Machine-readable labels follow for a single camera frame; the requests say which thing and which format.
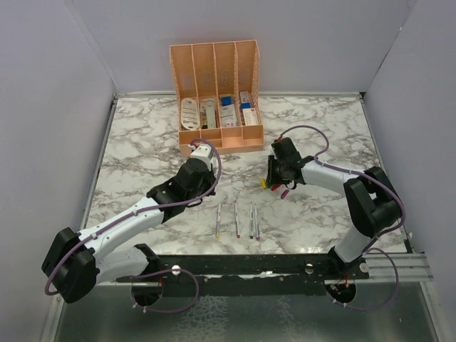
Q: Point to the purple whiteboard marker pen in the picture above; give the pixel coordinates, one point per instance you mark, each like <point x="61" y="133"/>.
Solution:
<point x="256" y="223"/>

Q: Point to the blue whiteboard marker pen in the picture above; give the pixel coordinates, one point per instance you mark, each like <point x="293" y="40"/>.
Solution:
<point x="251" y="221"/>

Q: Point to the aluminium frame rail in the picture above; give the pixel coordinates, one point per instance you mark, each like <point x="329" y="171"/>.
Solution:
<point x="409" y="267"/>

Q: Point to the red whiteboard marker pen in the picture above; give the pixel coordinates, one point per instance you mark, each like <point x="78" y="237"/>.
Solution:
<point x="236" y="220"/>

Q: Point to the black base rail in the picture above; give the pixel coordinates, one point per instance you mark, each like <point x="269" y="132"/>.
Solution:
<point x="239" y="275"/>

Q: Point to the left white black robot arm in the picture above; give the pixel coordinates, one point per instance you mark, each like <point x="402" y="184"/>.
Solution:
<point x="77" y="261"/>

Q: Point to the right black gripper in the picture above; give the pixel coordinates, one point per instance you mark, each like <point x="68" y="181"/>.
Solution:
<point x="271" y="178"/>

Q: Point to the peach desk organizer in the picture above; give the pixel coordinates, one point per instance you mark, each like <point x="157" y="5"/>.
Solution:
<point x="204" y="71"/>

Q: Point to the white blue box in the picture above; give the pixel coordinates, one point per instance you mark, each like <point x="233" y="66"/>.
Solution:
<point x="228" y="116"/>

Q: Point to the yellow pen cap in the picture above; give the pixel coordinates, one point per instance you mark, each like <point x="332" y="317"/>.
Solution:
<point x="263" y="183"/>

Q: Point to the yellow whiteboard marker pen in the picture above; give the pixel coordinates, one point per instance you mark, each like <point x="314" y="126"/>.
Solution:
<point x="218" y="218"/>

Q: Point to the white red box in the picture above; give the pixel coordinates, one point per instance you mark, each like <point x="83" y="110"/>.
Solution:
<point x="247" y="108"/>

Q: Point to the white oval package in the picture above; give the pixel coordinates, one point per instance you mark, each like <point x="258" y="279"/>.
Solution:
<point x="189" y="116"/>

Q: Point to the purple pen cap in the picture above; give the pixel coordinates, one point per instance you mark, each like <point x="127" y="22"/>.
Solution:
<point x="284" y="193"/>

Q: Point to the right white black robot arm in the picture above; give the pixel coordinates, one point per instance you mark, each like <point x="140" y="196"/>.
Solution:
<point x="372" y="201"/>

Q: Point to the red pen cap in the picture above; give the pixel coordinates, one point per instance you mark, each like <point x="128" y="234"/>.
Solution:
<point x="275" y="187"/>

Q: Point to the grey stapler tool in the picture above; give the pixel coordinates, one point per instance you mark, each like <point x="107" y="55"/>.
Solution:
<point x="210" y="114"/>

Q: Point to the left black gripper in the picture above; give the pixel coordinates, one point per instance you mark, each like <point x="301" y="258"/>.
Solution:
<point x="211" y="180"/>

